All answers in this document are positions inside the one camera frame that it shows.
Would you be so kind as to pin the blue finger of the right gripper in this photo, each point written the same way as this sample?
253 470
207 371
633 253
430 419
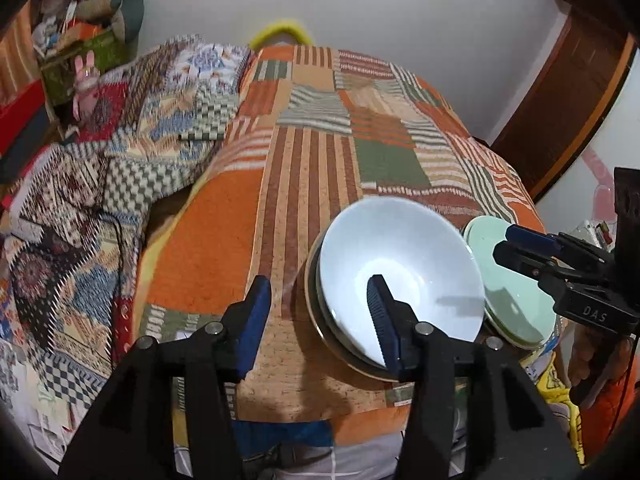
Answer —
532 244

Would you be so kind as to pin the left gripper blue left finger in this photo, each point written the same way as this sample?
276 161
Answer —
127 432

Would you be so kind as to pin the light green plate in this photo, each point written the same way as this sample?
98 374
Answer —
515 306

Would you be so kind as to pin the white bowl with brown dots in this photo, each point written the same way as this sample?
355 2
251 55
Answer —
421 256

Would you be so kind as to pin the pink bowl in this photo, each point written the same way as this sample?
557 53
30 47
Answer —
330 329

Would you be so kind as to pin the person right hand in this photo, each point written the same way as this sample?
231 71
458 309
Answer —
586 343

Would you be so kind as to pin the white small appliance with stickers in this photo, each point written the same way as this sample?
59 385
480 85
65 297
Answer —
598 234

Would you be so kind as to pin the brown wooden door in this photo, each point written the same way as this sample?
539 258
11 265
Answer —
567 101

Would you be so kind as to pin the checkered patterned quilt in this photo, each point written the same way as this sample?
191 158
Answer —
73 235

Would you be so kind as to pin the orange striped patchwork blanket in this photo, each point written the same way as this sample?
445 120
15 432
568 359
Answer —
318 129

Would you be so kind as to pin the red box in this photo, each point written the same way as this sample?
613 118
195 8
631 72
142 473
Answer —
16 115

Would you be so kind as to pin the pink bunny toy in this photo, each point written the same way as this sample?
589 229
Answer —
86 86

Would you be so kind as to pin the grey plush toy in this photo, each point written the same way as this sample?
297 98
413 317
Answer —
125 17

